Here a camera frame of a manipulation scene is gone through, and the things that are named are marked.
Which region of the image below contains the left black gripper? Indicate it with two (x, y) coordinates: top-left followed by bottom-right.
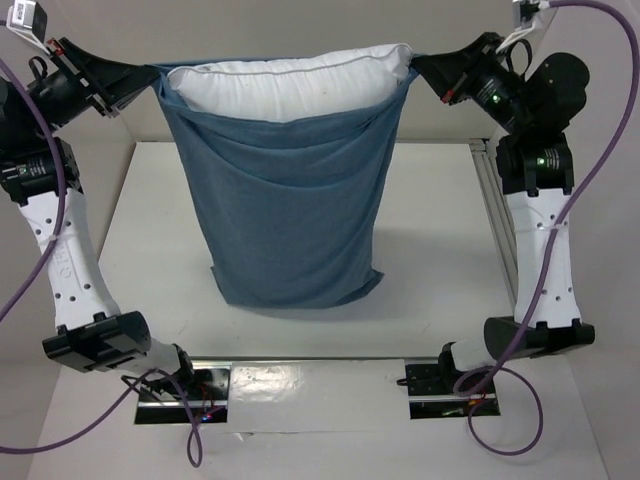
(20, 36), (157, 138)

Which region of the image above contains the white pillow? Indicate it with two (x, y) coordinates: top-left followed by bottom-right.
(168, 43), (413, 123)

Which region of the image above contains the blue pillowcase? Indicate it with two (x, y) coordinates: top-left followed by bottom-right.
(154, 60), (416, 309)

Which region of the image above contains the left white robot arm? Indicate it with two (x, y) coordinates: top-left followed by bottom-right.
(1, 38), (198, 399)

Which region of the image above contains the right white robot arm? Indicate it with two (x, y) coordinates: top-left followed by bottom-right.
(411, 33), (596, 392)

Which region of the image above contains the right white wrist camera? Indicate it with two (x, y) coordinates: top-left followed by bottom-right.
(496, 0), (551, 53)

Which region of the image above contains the aluminium rail frame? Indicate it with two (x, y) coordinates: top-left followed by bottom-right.
(469, 139), (517, 307)

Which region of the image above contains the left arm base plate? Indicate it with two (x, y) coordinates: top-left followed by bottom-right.
(122, 362), (232, 425)

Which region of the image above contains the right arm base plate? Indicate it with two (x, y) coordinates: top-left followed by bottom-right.
(395, 362), (501, 420)

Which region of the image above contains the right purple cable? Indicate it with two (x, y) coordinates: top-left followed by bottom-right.
(453, 0), (635, 457)

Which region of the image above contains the purple cable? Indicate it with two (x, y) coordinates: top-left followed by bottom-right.
(0, 17), (226, 469)
(453, 0), (635, 457)

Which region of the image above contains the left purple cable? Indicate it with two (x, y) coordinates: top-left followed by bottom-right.
(0, 17), (226, 469)

